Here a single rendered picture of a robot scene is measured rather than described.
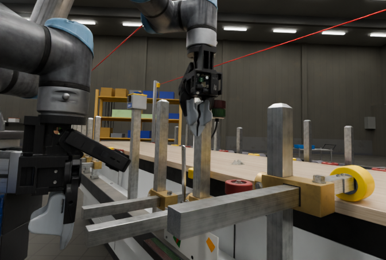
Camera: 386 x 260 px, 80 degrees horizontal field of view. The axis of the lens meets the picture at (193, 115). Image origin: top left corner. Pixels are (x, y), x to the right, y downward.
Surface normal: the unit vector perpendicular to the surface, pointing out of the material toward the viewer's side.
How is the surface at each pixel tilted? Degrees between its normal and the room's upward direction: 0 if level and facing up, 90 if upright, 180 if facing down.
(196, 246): 90
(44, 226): 93
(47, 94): 89
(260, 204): 90
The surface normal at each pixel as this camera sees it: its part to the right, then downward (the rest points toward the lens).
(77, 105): 0.86, 0.00
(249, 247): -0.81, -0.07
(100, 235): 0.58, -0.04
